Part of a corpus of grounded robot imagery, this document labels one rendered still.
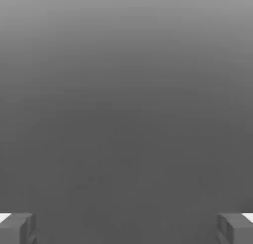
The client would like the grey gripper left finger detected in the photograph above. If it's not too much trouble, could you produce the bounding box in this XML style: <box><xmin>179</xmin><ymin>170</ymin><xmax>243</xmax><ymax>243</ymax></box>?
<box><xmin>0</xmin><ymin>212</ymin><xmax>38</xmax><ymax>244</ymax></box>

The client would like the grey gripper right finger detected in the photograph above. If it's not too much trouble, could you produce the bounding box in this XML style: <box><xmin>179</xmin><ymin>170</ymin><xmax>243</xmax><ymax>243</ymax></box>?
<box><xmin>216</xmin><ymin>212</ymin><xmax>253</xmax><ymax>244</ymax></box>

